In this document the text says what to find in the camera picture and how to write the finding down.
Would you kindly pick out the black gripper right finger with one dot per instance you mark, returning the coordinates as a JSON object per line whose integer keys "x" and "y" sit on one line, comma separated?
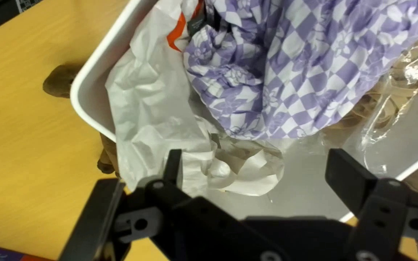
{"x": 350, "y": 181}

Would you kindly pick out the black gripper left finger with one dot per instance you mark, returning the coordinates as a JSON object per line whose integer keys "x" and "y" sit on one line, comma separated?
{"x": 173, "y": 171}

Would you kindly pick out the purple white checked cloth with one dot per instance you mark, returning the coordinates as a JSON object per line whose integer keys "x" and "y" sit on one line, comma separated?
{"x": 288, "y": 68}

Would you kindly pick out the brown toy moose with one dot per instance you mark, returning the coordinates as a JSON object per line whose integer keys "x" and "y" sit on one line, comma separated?
{"x": 58, "y": 84}

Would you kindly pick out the white plastic basket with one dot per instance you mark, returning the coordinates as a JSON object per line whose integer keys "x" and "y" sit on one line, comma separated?
{"x": 302, "y": 192}

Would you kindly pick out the clear bag of rubber bands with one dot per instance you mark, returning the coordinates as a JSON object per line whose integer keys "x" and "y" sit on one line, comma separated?
{"x": 380, "y": 107}

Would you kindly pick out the white orange plastic bag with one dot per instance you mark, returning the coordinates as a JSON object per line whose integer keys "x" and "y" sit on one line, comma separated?
{"x": 154, "y": 112}

